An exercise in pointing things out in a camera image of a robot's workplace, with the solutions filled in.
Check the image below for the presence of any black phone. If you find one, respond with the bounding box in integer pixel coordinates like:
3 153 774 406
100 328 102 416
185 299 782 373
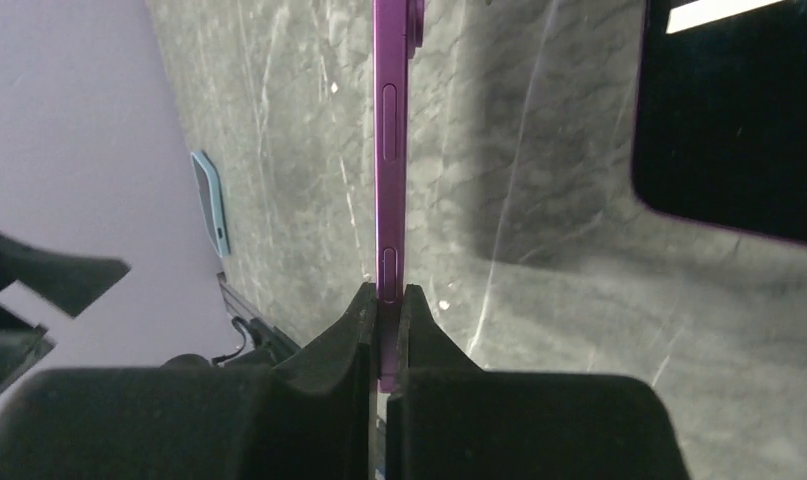
631 1 807 245

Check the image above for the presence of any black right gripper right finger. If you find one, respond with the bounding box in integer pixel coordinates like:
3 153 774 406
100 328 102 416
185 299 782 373
385 285 689 479

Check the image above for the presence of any black base frame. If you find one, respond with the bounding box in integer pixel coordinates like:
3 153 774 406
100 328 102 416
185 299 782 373
211 272 302 367

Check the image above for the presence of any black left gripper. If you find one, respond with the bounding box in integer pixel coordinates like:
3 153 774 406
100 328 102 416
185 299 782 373
0 232 130 395

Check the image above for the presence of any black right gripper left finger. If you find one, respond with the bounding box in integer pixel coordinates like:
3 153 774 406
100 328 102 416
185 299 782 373
0 283 376 479

